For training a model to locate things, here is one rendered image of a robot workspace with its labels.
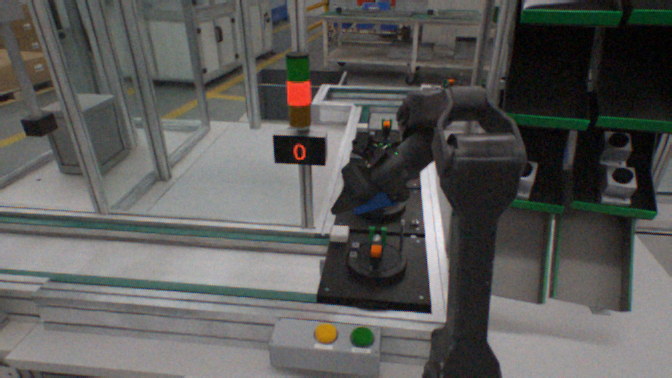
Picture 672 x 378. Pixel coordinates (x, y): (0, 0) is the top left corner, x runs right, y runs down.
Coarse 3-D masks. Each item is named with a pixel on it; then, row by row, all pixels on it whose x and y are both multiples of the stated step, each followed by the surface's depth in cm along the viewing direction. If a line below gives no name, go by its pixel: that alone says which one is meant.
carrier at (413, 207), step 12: (420, 192) 132; (396, 204) 122; (408, 204) 126; (420, 204) 126; (336, 216) 120; (348, 216) 120; (360, 216) 120; (372, 216) 118; (384, 216) 118; (396, 216) 119; (408, 216) 120; (420, 216) 120; (360, 228) 115; (396, 228) 115; (408, 228) 115; (420, 228) 115
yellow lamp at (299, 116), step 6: (294, 108) 96; (300, 108) 96; (306, 108) 97; (294, 114) 97; (300, 114) 97; (306, 114) 97; (294, 120) 98; (300, 120) 97; (306, 120) 98; (294, 126) 98; (300, 126) 98; (306, 126) 99
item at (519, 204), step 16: (528, 128) 93; (544, 128) 93; (528, 144) 91; (544, 144) 90; (560, 144) 88; (528, 160) 88; (544, 160) 88; (560, 160) 86; (544, 176) 85; (560, 176) 84; (544, 192) 83; (560, 192) 82; (528, 208) 81; (544, 208) 80; (560, 208) 79
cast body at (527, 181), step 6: (528, 162) 80; (528, 168) 78; (534, 168) 79; (522, 174) 78; (528, 174) 78; (534, 174) 79; (522, 180) 78; (528, 180) 78; (522, 186) 80; (528, 186) 79; (522, 192) 80; (528, 192) 80; (516, 198) 81; (522, 198) 80; (528, 198) 80
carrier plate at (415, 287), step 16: (352, 240) 110; (416, 240) 110; (336, 256) 105; (416, 256) 105; (336, 272) 100; (416, 272) 100; (320, 288) 95; (336, 288) 95; (352, 288) 95; (368, 288) 95; (384, 288) 95; (400, 288) 95; (416, 288) 95; (352, 304) 93; (400, 304) 91; (416, 304) 91
